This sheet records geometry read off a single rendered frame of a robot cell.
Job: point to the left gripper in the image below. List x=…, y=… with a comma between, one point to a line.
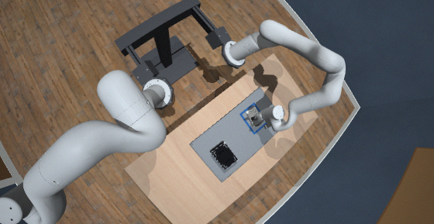
x=258, y=117

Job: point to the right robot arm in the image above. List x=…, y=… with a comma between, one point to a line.
x=40, y=199

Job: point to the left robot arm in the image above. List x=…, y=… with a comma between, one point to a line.
x=272, y=34

